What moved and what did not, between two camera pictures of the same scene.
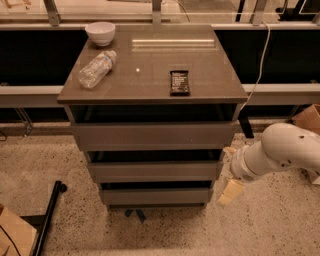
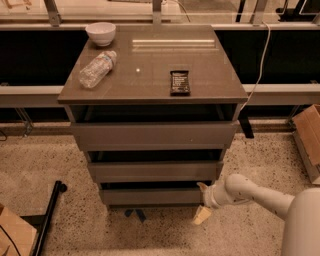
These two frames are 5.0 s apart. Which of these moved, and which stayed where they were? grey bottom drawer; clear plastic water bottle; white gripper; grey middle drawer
Moved: white gripper
Stayed: grey bottom drawer; clear plastic water bottle; grey middle drawer
